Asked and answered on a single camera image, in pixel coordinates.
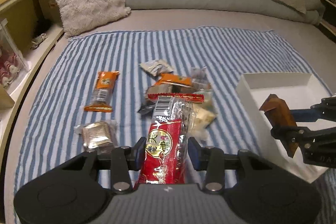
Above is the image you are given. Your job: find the blue striped cloth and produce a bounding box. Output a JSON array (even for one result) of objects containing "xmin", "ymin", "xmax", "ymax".
[{"xmin": 14, "ymin": 27, "xmax": 335, "ymax": 223}]

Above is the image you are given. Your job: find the yellow cream snack bag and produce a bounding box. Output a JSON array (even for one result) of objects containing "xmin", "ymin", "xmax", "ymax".
[{"xmin": 190, "ymin": 90, "xmax": 217, "ymax": 140}]

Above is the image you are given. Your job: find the orange snack bar packet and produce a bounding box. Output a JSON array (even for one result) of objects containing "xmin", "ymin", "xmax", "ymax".
[{"xmin": 84, "ymin": 71, "xmax": 120, "ymax": 113}]

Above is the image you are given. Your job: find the brown snack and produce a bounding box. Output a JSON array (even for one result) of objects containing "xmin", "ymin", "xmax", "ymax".
[{"xmin": 259, "ymin": 94, "xmax": 298, "ymax": 158}]

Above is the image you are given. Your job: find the clear wafer biscuit packet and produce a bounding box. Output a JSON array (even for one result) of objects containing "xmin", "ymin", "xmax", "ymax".
[{"xmin": 74, "ymin": 120, "xmax": 118, "ymax": 154}]

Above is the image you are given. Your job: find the coiled rope on shelf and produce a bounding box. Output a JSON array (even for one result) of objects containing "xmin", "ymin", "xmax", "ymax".
[{"xmin": 30, "ymin": 33, "xmax": 49, "ymax": 50}]

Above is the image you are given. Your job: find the small clear candy packet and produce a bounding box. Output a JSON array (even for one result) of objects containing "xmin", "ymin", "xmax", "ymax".
[{"xmin": 190, "ymin": 67, "xmax": 211, "ymax": 90}]

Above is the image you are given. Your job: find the wooden bedside shelf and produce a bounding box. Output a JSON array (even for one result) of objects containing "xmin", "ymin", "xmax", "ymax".
[{"xmin": 1, "ymin": 0, "xmax": 63, "ymax": 155}]

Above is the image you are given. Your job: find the grey folded duvet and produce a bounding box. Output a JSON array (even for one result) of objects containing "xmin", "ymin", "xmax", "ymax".
[{"xmin": 126, "ymin": 0, "xmax": 325, "ymax": 25}]

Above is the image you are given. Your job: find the red snack packet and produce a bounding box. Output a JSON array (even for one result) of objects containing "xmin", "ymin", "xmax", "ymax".
[{"xmin": 136, "ymin": 93, "xmax": 204, "ymax": 186}]

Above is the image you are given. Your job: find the white shallow box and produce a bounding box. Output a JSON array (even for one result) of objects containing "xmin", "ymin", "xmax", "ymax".
[{"xmin": 236, "ymin": 72, "xmax": 335, "ymax": 182}]

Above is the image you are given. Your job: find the white small snack sachet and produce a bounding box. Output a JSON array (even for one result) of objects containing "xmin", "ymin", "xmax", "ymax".
[{"xmin": 139, "ymin": 59, "xmax": 174, "ymax": 77}]

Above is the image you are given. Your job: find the clear box with doll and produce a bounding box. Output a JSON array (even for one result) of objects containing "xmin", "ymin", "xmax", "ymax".
[{"xmin": 0, "ymin": 18, "xmax": 30, "ymax": 93}]

